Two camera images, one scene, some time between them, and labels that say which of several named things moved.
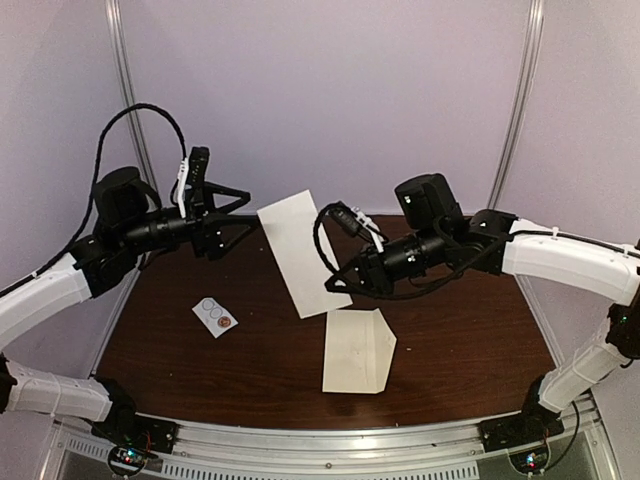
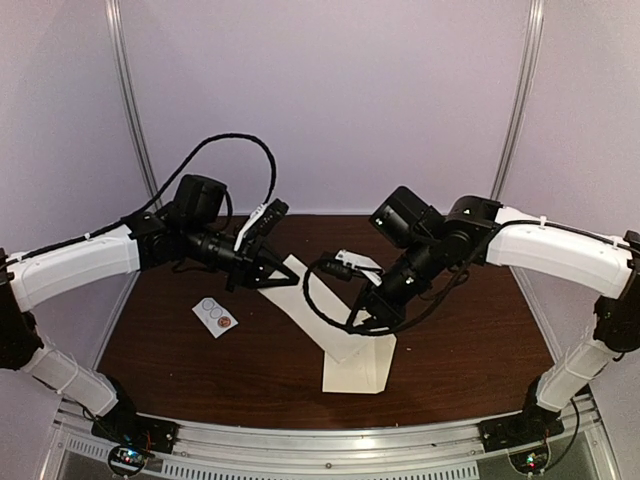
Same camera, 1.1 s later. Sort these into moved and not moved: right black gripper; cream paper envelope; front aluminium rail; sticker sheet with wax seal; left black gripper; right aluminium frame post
Moved: right black gripper; left black gripper
Not moved: right aluminium frame post; sticker sheet with wax seal; cream paper envelope; front aluminium rail
